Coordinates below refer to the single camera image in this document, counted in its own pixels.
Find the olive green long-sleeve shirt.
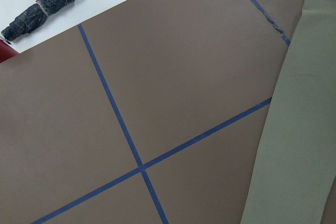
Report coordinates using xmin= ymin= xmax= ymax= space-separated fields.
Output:
xmin=241 ymin=0 xmax=335 ymax=223

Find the folded dark plaid umbrella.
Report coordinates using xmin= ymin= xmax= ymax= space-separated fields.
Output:
xmin=1 ymin=0 xmax=75 ymax=43

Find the red cylinder tube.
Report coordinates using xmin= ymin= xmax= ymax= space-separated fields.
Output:
xmin=0 ymin=40 xmax=19 ymax=63

